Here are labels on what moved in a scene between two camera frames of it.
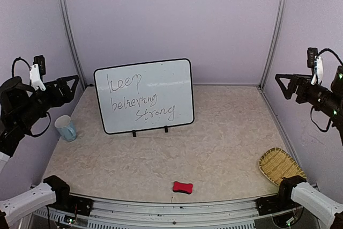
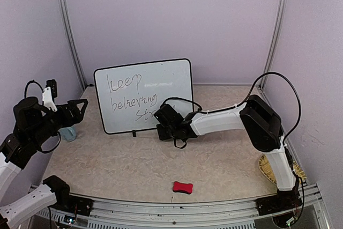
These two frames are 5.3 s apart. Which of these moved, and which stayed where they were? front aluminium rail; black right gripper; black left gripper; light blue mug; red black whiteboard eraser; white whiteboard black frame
Moved: black left gripper; black right gripper
Stayed: white whiteboard black frame; red black whiteboard eraser; light blue mug; front aluminium rail
